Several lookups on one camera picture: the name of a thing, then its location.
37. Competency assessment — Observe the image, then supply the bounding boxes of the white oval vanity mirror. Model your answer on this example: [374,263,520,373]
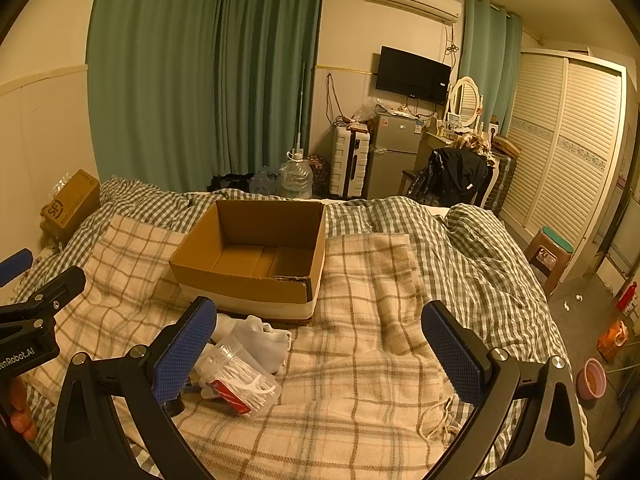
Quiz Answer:
[448,76,485,129]

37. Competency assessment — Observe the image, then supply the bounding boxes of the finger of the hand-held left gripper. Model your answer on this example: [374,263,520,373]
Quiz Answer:
[12,266,87,318]
[0,249,34,288]

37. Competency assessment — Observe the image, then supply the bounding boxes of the black wall television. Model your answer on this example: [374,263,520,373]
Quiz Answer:
[376,46,452,106]

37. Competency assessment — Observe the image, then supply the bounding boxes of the brown plastic stool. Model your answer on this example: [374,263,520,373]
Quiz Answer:
[525,226,575,297]

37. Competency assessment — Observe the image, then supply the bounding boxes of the white louvered wardrobe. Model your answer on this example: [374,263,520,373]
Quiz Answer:
[500,49,629,282]

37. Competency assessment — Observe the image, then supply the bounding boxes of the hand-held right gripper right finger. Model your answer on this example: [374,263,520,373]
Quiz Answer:
[421,301,586,480]

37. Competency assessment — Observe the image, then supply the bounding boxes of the wide green curtain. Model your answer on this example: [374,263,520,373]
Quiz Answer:
[86,0,327,196]

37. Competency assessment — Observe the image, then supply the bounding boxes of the white suitcase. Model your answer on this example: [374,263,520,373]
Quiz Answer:
[329,126,374,199]

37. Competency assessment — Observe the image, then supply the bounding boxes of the person's left hand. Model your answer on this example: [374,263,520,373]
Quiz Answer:
[9,379,37,438]

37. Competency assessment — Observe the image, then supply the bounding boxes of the large clear water jug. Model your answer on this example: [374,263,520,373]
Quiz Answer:
[277,150,314,200]

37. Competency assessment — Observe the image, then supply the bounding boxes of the pink basin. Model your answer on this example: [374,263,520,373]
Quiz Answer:
[576,358,607,401]

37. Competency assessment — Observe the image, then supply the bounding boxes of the red bottle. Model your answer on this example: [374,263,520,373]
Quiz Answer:
[616,281,639,313]

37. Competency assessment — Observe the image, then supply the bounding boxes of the black bag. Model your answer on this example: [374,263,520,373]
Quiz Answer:
[207,172,257,194]

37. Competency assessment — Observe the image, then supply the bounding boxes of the orange bag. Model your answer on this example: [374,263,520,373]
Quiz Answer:
[597,320,630,364]

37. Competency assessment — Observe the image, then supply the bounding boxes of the silver small fridge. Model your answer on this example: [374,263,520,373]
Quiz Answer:
[367,112,424,201]

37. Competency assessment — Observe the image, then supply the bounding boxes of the black jacket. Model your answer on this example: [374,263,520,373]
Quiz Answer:
[406,147,490,207]

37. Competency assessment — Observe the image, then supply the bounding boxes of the clear bag of floss picks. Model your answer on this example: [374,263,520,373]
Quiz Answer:
[191,336,282,418]

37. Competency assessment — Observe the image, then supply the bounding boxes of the brown cardboard box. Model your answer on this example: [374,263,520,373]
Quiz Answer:
[169,200,327,325]
[40,170,101,244]

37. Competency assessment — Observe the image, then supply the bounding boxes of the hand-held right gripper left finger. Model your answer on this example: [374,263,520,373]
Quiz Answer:
[51,296,217,480]

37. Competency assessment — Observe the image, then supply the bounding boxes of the beige plaid blanket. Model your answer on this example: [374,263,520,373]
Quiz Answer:
[25,215,501,480]

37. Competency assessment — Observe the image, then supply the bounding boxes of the closed brown cardboard box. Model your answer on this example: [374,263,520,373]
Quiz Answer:
[40,170,101,244]

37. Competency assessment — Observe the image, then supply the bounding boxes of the small clear plastic bottles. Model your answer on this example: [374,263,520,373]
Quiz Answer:
[249,165,279,194]

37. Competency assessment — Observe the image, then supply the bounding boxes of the narrow green curtain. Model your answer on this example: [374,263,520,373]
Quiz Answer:
[457,0,524,136]

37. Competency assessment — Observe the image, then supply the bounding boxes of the clear plastic bag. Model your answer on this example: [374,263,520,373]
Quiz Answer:
[349,99,387,130]

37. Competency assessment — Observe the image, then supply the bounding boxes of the white socks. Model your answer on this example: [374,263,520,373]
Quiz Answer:
[214,313,293,375]

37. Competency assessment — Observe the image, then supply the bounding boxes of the patterned dark bag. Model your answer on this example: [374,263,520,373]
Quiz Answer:
[306,156,329,197]

